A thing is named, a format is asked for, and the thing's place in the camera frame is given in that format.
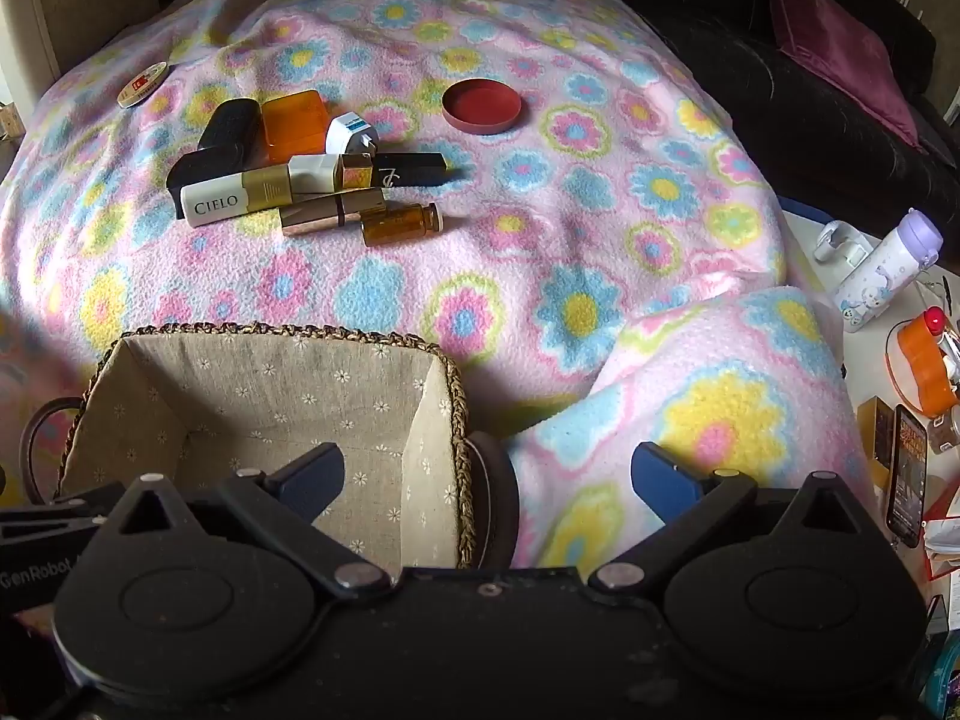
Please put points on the beige wooden furniture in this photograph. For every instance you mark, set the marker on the beige wooden furniture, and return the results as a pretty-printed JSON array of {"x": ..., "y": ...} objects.
[{"x": 75, "y": 0}]

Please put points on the black smartphone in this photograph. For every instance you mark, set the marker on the black smartphone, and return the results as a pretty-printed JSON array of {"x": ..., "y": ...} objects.
[{"x": 907, "y": 472}]

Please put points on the pink floral fleece blanket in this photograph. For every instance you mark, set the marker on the pink floral fleece blanket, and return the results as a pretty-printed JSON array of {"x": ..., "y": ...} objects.
[{"x": 525, "y": 240}]

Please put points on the white bottle purple lid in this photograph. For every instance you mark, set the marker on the white bottle purple lid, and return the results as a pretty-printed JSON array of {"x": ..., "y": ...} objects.
[{"x": 885, "y": 270}]

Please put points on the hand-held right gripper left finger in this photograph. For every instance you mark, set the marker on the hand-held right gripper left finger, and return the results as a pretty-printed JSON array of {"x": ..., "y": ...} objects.
[{"x": 315, "y": 476}]

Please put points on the maroon cushion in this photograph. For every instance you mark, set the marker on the maroon cushion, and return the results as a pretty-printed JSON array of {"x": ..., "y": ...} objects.
[{"x": 832, "y": 45}]

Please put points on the amber glass vial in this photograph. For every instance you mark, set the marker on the amber glass vial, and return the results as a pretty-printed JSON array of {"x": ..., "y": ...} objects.
[{"x": 401, "y": 223}]

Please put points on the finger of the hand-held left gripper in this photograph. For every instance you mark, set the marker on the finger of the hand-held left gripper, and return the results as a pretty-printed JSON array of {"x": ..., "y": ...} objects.
[{"x": 45, "y": 521}]

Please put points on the black lipstick box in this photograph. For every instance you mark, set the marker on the black lipstick box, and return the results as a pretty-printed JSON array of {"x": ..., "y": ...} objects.
[{"x": 412, "y": 163}]

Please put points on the black sofa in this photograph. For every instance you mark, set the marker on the black sofa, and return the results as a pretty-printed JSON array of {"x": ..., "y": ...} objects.
[{"x": 750, "y": 90}]

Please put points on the rose gold lipstick tube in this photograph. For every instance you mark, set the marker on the rose gold lipstick tube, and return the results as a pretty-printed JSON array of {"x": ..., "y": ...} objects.
[{"x": 330, "y": 211}]

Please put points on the red and white papers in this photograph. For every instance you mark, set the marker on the red and white papers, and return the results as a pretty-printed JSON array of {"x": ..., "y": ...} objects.
[{"x": 941, "y": 540}]

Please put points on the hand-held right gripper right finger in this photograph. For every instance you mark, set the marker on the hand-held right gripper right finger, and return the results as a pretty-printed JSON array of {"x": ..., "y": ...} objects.
[{"x": 664, "y": 484}]

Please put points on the small brown box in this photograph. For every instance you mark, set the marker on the small brown box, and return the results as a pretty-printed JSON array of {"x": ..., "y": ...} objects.
[{"x": 874, "y": 427}]

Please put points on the woven basket with fabric lining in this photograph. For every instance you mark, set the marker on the woven basket with fabric lining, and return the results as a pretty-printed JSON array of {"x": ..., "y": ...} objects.
[{"x": 225, "y": 405}]

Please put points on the red round lid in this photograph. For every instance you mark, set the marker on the red round lid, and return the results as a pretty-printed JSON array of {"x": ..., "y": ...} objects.
[{"x": 485, "y": 106}]

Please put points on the round cream tin red label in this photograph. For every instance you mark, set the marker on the round cream tin red label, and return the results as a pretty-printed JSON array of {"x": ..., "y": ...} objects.
[{"x": 140, "y": 82}]

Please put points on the white charger plug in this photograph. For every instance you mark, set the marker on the white charger plug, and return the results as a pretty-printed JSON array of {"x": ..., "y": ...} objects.
[{"x": 319, "y": 172}]

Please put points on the white plastic device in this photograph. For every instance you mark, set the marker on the white plastic device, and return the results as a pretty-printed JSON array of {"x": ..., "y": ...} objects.
[{"x": 840, "y": 241}]

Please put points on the orange plastic container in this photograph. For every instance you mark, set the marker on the orange plastic container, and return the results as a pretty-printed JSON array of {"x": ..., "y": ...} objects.
[{"x": 922, "y": 371}]

